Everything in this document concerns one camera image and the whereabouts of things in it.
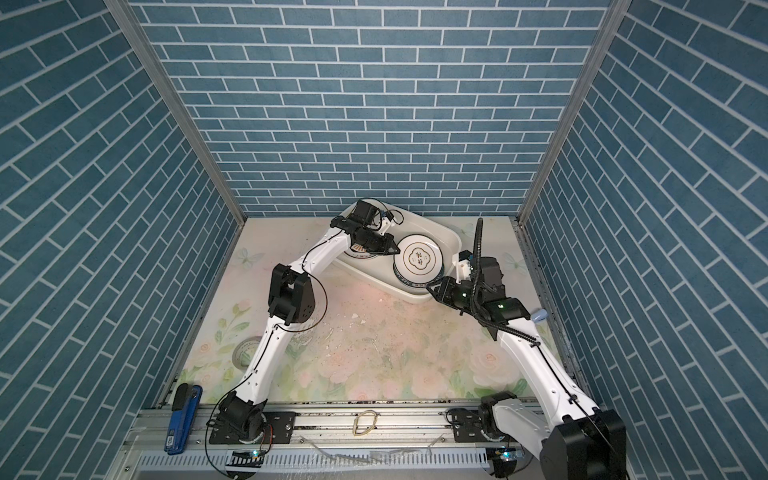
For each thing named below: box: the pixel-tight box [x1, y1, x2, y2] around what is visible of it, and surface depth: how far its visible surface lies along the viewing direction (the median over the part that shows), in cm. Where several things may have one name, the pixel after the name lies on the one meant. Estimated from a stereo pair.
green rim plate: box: [392, 260, 445, 288], surface depth 103 cm
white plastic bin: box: [336, 203, 462, 303], surface depth 104 cm
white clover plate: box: [393, 234, 444, 284], surface depth 104 cm
